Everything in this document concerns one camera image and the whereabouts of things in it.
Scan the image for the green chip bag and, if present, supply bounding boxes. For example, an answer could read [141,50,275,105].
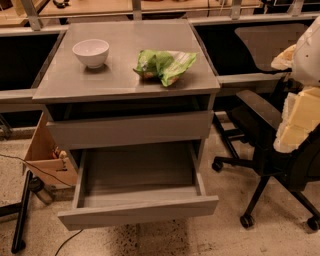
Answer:
[134,49,197,87]

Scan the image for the black floor cable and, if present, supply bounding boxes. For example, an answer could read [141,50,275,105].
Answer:
[0,153,84,256]

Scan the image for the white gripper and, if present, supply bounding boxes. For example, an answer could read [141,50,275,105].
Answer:
[271,44,320,153]

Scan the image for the black metal stand leg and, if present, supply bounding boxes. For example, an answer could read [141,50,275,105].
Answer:
[0,171,33,254]

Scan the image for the black office chair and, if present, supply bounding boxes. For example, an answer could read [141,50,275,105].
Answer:
[211,22,320,232]

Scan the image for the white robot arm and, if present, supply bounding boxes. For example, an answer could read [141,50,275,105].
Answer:
[271,17,320,153]

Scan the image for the dark bottle on floor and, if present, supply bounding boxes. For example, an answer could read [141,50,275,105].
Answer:
[28,177,54,205]

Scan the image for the white ceramic bowl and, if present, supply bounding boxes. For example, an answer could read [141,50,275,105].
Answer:
[72,39,110,68]

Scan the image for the grey drawer cabinet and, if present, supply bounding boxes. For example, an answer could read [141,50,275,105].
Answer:
[33,20,220,164]

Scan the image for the cardboard box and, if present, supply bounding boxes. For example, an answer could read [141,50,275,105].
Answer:
[24,114,77,188]

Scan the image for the grey drawer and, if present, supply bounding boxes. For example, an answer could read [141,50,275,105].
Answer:
[47,111,213,150]
[58,142,218,230]

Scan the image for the grey top drawer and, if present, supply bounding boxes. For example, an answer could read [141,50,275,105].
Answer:
[47,111,213,150]

